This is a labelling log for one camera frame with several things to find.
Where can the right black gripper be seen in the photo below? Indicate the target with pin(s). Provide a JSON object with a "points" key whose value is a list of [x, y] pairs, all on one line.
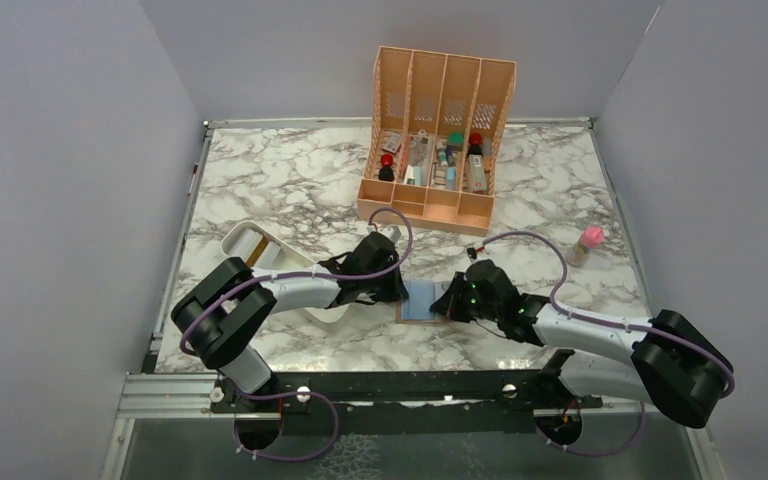
{"points": [[449, 307]]}

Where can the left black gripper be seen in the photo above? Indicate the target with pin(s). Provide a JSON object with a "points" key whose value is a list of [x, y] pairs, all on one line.
{"points": [[395, 292]]}

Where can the brown leather card holder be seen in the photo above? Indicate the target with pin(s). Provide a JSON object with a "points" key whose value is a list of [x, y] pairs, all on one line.
{"points": [[422, 293]]}

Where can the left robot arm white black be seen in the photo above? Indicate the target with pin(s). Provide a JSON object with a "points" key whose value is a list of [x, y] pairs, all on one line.
{"points": [[220, 316]]}

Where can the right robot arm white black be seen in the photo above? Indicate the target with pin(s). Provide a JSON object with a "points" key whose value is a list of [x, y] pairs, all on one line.
{"points": [[664, 361]]}

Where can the stack of cards in tray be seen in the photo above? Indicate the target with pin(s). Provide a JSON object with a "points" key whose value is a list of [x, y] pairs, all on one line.
{"points": [[255, 248]]}

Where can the red black stamp left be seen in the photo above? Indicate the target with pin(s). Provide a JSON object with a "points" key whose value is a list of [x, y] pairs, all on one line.
{"points": [[386, 171]]}

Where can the red black stamp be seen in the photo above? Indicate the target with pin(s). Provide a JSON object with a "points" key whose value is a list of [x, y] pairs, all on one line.
{"points": [[475, 145], [386, 171]]}

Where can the white plastic tray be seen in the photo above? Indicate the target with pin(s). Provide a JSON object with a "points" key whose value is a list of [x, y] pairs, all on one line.
{"points": [[289, 259]]}

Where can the green cap bottle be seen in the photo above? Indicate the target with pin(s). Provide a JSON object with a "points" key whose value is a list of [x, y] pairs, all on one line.
{"points": [[455, 141]]}

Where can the red black stamp right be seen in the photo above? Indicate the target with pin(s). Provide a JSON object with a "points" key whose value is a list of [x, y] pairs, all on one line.
{"points": [[475, 145]]}

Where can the peach desk organizer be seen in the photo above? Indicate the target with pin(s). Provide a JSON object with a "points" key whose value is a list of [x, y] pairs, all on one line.
{"points": [[419, 98]]}

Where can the pink cap small bottle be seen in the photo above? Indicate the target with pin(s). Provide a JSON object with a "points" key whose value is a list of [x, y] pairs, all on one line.
{"points": [[590, 240]]}

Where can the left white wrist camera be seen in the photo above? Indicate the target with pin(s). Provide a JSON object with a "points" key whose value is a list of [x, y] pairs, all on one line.
{"points": [[391, 232]]}

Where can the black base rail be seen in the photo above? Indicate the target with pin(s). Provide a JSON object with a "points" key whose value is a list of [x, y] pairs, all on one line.
{"points": [[400, 402]]}

